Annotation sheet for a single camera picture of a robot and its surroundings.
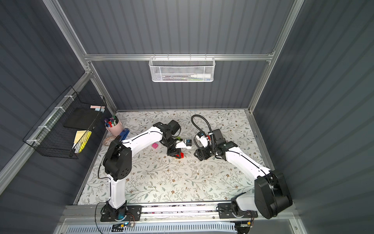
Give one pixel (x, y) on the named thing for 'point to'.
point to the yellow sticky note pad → (82, 138)
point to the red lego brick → (182, 155)
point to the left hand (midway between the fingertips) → (178, 153)
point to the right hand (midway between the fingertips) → (202, 151)
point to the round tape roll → (107, 141)
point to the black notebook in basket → (82, 118)
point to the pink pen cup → (114, 126)
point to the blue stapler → (123, 134)
